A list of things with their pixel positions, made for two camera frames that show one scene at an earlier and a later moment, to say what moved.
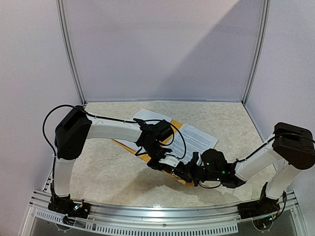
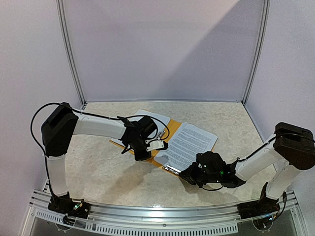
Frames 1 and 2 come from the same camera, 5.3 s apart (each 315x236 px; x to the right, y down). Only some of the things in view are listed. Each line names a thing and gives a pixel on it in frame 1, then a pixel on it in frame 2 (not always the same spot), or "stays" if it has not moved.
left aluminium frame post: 67,48 stays
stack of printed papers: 189,139 stays
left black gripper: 158,167 to 139,157
